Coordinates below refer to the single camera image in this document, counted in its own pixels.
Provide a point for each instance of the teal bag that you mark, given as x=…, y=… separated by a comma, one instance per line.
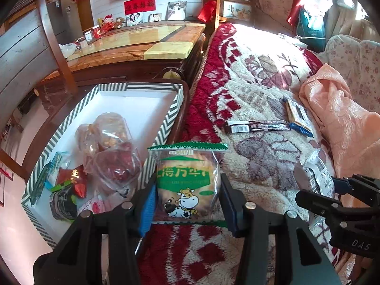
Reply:
x=311, y=28

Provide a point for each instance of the striped white cardboard tray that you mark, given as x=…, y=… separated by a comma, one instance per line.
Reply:
x=127, y=107

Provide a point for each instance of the blue white snack packet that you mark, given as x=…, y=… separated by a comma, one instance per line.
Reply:
x=55, y=169

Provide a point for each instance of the red snack packet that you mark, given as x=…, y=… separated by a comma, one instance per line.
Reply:
x=71, y=179

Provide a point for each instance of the large wedding photo frame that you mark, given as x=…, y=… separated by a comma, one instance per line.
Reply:
x=177, y=11

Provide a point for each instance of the round brass object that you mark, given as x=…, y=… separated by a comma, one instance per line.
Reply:
x=171, y=72

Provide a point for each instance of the red wall banner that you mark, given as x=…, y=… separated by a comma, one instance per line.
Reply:
x=139, y=6

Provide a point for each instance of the dark long stick packet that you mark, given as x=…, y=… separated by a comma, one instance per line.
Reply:
x=258, y=126

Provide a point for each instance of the wooden shelf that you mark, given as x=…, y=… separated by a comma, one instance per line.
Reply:
x=219, y=6

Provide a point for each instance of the wooden chair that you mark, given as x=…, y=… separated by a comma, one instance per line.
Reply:
x=56, y=50

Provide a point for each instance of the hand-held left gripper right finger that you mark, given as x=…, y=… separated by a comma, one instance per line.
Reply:
x=230, y=210

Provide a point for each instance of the clear bag of dried fruit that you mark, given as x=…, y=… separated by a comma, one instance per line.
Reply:
x=109, y=154

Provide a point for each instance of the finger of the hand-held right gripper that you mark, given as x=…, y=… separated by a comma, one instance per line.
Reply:
x=314, y=202
x=360, y=188

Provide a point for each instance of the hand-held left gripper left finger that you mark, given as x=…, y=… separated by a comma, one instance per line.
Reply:
x=147, y=210

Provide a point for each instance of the red fabric bag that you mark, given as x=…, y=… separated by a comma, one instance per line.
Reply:
x=297, y=6

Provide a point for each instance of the printed box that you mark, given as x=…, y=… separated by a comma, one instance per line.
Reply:
x=237, y=11

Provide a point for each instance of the white black snack packet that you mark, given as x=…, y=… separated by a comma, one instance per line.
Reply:
x=317, y=172

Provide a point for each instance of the wooden table with marble top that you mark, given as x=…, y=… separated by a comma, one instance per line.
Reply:
x=133, y=40

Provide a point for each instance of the floral cushion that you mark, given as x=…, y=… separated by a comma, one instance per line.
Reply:
x=356, y=59

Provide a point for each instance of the red cloth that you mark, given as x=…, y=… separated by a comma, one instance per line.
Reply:
x=207, y=11

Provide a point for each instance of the grey cabinet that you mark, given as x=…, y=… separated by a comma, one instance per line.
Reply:
x=58, y=20

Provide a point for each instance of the couple photo frame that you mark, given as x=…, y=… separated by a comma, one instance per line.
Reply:
x=135, y=19

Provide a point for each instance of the dark green snack packet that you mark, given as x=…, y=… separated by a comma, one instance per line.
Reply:
x=62, y=204

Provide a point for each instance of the red white plush doll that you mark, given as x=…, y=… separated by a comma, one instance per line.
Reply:
x=108, y=22

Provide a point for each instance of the pink strawberry snack packet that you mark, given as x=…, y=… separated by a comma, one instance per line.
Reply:
x=93, y=206

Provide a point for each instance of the red tin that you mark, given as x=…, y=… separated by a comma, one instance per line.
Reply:
x=97, y=32

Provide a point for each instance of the red floral plush blanket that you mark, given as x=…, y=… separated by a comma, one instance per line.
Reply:
x=267, y=65

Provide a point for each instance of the brown plush bear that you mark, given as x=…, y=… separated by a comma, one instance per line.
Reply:
x=120, y=23

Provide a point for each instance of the white plastic bag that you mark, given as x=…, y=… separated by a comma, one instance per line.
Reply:
x=67, y=50

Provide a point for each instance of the green cow snack packet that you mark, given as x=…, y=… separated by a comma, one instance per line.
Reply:
x=184, y=184

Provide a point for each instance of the small photo frame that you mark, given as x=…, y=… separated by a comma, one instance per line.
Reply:
x=155, y=17

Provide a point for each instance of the peach quilt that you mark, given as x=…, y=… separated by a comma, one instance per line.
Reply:
x=341, y=109

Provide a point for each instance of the blue yellow snack packet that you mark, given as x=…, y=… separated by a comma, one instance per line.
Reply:
x=297, y=114

